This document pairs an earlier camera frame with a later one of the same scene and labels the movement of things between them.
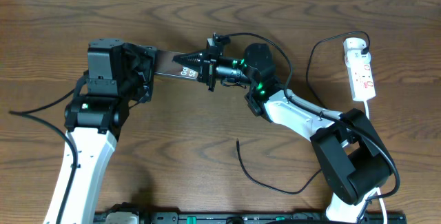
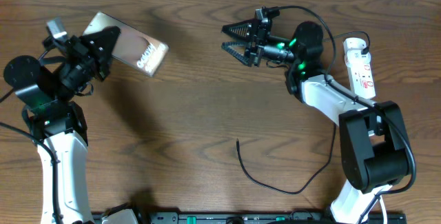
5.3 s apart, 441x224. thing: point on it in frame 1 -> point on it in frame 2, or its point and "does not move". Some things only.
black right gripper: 209,65 -> 258,33
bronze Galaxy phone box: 163,64 -> 134,47
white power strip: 360,74 does not move
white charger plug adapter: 353,43 does not move
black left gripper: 146,71 -> 87,57
